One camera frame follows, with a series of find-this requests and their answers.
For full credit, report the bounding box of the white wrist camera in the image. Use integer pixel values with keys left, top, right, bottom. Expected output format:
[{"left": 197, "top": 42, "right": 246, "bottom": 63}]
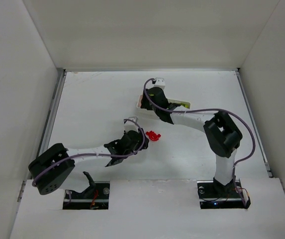
[
  {"left": 124, "top": 117, "right": 139, "bottom": 132},
  {"left": 152, "top": 77, "right": 165, "bottom": 90}
]

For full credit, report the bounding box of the white three-compartment tray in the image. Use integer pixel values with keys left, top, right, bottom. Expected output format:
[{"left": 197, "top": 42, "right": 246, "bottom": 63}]
[{"left": 136, "top": 95, "right": 191, "bottom": 119}]

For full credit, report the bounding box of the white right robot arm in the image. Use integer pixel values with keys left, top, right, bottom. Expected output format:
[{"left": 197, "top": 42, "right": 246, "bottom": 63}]
[{"left": 140, "top": 87, "right": 243, "bottom": 188}]

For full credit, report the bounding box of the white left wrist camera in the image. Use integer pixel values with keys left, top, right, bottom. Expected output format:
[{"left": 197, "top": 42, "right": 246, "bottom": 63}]
[{"left": 124, "top": 117, "right": 139, "bottom": 132}]

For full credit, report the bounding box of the red lego pile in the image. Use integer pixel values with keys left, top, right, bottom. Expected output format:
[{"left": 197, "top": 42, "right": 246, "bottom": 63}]
[{"left": 146, "top": 130, "right": 161, "bottom": 141}]

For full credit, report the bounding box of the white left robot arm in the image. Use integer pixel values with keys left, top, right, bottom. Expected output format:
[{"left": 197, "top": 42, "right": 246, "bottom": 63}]
[{"left": 28, "top": 129, "right": 149, "bottom": 195}]

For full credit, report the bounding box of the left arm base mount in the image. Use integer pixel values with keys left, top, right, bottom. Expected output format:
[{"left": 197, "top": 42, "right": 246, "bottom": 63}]
[{"left": 63, "top": 171, "right": 110, "bottom": 210}]

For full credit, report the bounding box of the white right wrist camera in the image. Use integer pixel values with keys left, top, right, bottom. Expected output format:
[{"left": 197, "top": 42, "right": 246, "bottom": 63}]
[{"left": 152, "top": 77, "right": 165, "bottom": 90}]

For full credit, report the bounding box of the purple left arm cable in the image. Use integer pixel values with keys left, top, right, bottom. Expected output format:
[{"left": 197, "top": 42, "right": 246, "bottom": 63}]
[{"left": 31, "top": 118, "right": 147, "bottom": 188}]

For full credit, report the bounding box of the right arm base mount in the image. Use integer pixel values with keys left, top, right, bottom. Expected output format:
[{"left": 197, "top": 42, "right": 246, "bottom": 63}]
[{"left": 197, "top": 180, "right": 251, "bottom": 210}]

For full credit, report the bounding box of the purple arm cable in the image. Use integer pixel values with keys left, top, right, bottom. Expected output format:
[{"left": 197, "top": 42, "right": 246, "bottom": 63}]
[
  {"left": 31, "top": 118, "right": 147, "bottom": 188},
  {"left": 143, "top": 78, "right": 256, "bottom": 180}
]

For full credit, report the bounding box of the dark lime lego brick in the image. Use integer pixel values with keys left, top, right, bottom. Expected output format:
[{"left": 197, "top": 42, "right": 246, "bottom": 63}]
[{"left": 181, "top": 103, "right": 190, "bottom": 109}]

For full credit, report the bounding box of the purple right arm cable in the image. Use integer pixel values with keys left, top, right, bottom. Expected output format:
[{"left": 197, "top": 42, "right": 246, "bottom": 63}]
[{"left": 143, "top": 78, "right": 256, "bottom": 180}]

